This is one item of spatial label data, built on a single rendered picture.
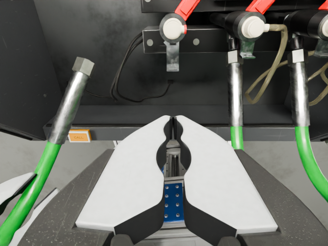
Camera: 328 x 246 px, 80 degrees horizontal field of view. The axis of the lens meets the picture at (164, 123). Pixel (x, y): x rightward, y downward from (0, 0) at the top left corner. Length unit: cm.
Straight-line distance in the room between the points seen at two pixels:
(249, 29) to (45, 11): 47
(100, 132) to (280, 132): 42
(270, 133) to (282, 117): 7
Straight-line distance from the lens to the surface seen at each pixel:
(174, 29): 21
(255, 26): 23
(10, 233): 23
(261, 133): 51
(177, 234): 78
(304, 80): 30
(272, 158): 196
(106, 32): 53
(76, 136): 51
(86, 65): 24
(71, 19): 56
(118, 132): 48
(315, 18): 28
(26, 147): 211
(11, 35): 51
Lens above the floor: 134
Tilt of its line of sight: 60 degrees down
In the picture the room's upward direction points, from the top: 176 degrees counter-clockwise
